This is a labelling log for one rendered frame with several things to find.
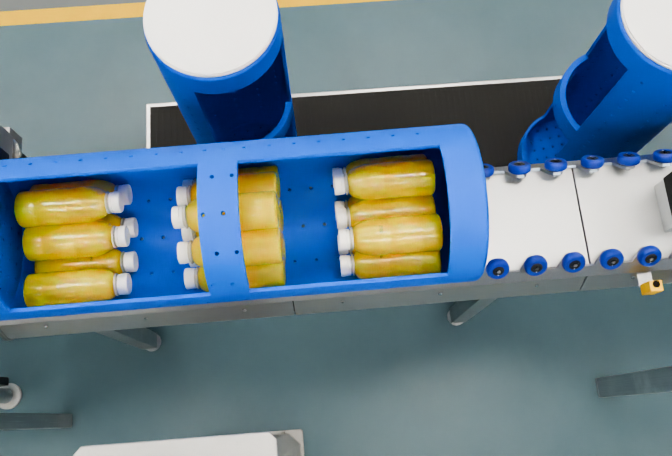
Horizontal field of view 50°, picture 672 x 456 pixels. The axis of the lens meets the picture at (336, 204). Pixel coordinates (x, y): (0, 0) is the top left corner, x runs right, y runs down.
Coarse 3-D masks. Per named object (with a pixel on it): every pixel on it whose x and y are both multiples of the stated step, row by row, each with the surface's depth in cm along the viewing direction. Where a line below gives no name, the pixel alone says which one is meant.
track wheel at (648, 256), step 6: (648, 246) 140; (654, 246) 140; (642, 252) 140; (648, 252) 139; (654, 252) 140; (660, 252) 140; (642, 258) 140; (648, 258) 141; (654, 258) 141; (660, 258) 141; (642, 264) 141; (648, 264) 141; (654, 264) 141
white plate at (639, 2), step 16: (624, 0) 149; (640, 0) 149; (656, 0) 149; (624, 16) 148; (640, 16) 148; (656, 16) 148; (640, 32) 147; (656, 32) 147; (640, 48) 146; (656, 48) 146
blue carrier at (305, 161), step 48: (240, 144) 124; (288, 144) 123; (336, 144) 122; (384, 144) 121; (432, 144) 121; (0, 192) 134; (144, 192) 141; (288, 192) 143; (480, 192) 117; (0, 240) 132; (144, 240) 142; (240, 240) 116; (288, 240) 142; (336, 240) 142; (480, 240) 118; (0, 288) 131; (144, 288) 136; (240, 288) 121; (288, 288) 123; (336, 288) 124; (384, 288) 127
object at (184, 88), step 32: (160, 64) 148; (256, 64) 147; (192, 96) 155; (224, 96) 212; (256, 96) 217; (288, 96) 185; (192, 128) 180; (224, 128) 230; (256, 128) 235; (288, 128) 192
